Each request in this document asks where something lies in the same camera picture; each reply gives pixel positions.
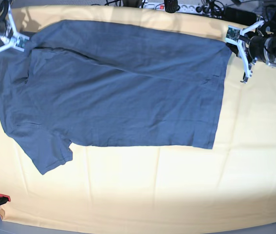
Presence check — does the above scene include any blue-grey T-shirt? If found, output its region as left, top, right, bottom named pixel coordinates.
left=0, top=20, right=231, bottom=174

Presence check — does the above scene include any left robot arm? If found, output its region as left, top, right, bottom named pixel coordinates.
left=225, top=19, right=276, bottom=83

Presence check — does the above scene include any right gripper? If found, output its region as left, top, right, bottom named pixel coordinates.
left=0, top=0, right=18, bottom=53

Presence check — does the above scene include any yellow table cloth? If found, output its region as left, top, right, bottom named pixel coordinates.
left=0, top=4, right=276, bottom=234

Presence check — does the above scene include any black power adapter brick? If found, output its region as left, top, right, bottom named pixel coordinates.
left=222, top=7, right=257, bottom=26

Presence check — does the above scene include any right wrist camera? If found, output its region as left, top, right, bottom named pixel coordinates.
left=13, top=34, right=30, bottom=52

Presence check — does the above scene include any white power strip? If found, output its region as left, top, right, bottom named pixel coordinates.
left=140, top=1, right=202, bottom=14

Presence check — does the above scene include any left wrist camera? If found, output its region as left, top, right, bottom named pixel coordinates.
left=225, top=25, right=244, bottom=46

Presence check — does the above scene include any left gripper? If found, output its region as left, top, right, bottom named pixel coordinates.
left=226, top=20, right=268, bottom=83

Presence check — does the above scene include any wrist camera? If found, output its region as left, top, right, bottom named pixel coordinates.
left=13, top=34, right=30, bottom=52
left=225, top=25, right=244, bottom=46

